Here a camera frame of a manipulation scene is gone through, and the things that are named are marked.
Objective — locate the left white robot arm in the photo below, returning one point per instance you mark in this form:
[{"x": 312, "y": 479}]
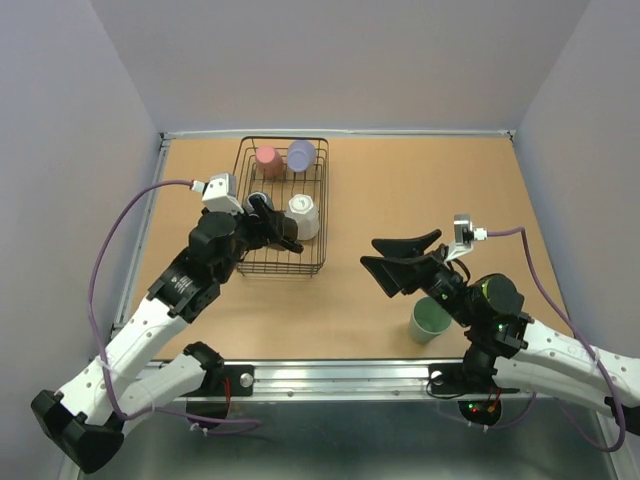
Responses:
[{"x": 90, "y": 415}]

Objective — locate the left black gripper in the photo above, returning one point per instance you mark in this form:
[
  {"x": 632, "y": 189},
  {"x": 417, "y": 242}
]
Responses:
[{"x": 268, "y": 230}]

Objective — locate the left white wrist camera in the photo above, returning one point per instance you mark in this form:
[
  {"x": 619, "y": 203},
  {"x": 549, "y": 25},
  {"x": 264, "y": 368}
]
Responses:
[{"x": 219, "y": 193}]

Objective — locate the aluminium mounting rail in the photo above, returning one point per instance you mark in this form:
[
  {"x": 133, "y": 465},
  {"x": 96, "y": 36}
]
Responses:
[{"x": 368, "y": 380}]

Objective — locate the grey ceramic mug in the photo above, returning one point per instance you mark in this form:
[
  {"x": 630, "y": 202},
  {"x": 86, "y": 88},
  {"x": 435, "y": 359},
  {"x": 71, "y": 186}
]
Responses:
[{"x": 258, "y": 205}]

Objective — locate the white ceramic mug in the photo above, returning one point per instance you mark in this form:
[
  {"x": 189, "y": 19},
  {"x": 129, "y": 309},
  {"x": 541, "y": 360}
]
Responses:
[{"x": 302, "y": 209}]

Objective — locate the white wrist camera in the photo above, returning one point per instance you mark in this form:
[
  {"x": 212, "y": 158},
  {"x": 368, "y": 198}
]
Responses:
[
  {"x": 466, "y": 234},
  {"x": 219, "y": 193}
]

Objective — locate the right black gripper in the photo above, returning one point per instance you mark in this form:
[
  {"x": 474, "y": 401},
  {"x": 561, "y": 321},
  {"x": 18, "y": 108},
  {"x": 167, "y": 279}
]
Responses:
[{"x": 395, "y": 274}]

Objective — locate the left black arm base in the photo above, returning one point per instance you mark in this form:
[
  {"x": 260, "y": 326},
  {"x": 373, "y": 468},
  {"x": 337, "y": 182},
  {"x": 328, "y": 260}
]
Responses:
[{"x": 213, "y": 399}]

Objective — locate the green plastic cup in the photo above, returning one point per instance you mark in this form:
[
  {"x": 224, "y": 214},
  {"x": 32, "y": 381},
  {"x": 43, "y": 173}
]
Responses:
[{"x": 428, "y": 321}]

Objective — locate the purple plastic cup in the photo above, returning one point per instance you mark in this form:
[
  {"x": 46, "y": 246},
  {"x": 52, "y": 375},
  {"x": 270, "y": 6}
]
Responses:
[{"x": 301, "y": 155}]

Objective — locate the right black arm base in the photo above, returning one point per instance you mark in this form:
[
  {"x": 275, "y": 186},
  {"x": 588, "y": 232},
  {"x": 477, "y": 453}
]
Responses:
[{"x": 479, "y": 400}]

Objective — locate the pink plastic cup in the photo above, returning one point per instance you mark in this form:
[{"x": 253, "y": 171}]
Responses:
[{"x": 269, "y": 161}]

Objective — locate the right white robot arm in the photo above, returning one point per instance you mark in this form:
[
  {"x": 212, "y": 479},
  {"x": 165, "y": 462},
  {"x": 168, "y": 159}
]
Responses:
[{"x": 509, "y": 348}]

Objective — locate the black wire dish rack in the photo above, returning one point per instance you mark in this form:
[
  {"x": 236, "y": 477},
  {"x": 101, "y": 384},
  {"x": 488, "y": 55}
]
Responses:
[{"x": 280, "y": 188}]

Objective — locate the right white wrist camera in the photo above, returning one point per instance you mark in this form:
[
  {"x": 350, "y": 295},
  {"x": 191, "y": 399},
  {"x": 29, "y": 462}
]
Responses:
[{"x": 466, "y": 234}]

